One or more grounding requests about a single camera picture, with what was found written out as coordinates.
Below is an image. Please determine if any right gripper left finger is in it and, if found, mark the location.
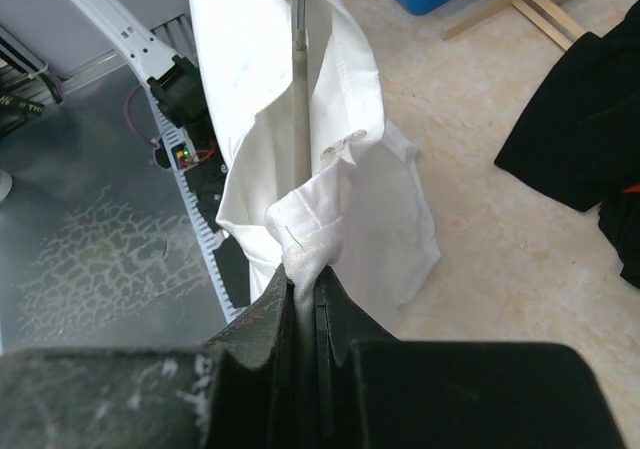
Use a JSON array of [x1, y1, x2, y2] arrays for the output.
[[1, 270, 296, 448]]

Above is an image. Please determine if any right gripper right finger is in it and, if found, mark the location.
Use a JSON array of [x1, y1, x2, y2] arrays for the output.
[[314, 269, 624, 448]]

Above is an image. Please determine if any white t shirt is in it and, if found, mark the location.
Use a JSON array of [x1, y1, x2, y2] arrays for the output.
[[189, 0, 440, 326]]

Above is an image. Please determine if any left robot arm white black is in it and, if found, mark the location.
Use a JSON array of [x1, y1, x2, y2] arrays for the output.
[[67, 0, 209, 128]]

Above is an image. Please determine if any black printed hanging shirt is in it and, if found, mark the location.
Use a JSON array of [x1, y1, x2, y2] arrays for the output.
[[494, 5, 639, 212]]

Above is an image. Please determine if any orange hanging shirt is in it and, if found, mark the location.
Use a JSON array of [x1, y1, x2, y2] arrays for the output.
[[624, 184, 640, 194]]

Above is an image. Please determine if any wooden clothes rack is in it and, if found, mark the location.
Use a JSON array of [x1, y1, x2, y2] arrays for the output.
[[441, 0, 586, 51]]

